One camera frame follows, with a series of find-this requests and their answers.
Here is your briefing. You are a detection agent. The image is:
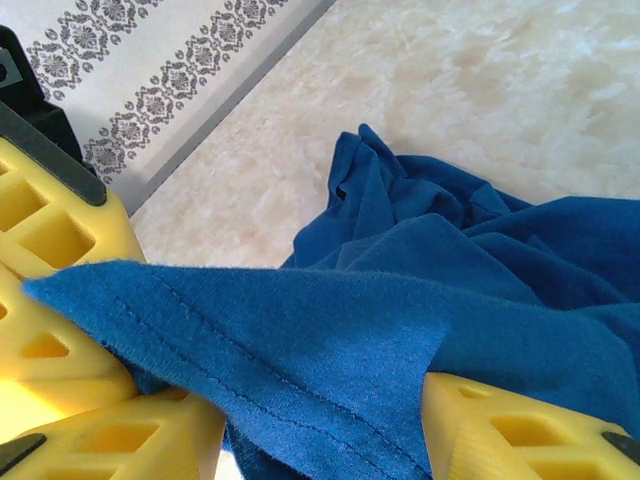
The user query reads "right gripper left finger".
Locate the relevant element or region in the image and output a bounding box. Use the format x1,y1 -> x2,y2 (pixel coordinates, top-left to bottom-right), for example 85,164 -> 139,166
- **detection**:
0,387 -> 229,480

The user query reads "blue t-shirt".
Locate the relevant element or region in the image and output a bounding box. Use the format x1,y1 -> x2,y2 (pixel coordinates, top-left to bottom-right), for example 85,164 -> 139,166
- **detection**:
22,122 -> 640,480

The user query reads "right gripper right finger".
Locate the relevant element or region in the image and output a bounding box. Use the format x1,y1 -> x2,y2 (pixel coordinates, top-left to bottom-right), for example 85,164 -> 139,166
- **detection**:
422,372 -> 640,480

